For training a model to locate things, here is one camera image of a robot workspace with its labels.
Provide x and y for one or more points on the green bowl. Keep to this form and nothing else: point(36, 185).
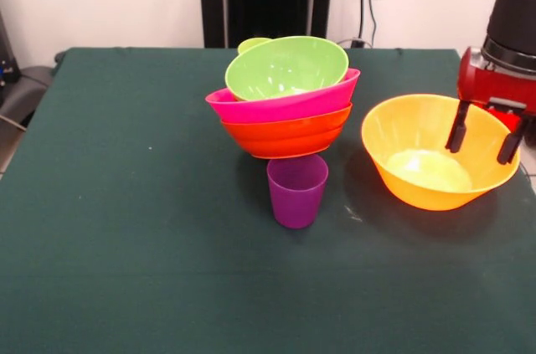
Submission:
point(289, 65)

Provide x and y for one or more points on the large orange bowl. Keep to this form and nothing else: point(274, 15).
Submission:
point(419, 186)

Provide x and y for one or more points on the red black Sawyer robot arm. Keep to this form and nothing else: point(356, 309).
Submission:
point(515, 15)

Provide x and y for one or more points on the green cup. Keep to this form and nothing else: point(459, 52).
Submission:
point(249, 44)

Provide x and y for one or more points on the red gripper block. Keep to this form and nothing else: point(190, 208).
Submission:
point(494, 84)

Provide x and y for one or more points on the large red-orange bowl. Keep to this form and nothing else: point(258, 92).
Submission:
point(285, 136)

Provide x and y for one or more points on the dark green tablecloth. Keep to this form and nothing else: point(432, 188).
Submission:
point(167, 245)

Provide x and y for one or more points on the red cup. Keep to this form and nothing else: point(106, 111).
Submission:
point(508, 121)

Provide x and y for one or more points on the purple cup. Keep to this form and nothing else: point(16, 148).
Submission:
point(297, 195)

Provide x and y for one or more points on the grey pedestal leg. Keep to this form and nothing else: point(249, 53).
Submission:
point(25, 90)

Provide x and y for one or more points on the large pink bowl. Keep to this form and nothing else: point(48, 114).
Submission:
point(276, 107)

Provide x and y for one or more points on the black equipment box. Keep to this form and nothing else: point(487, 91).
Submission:
point(6, 52)

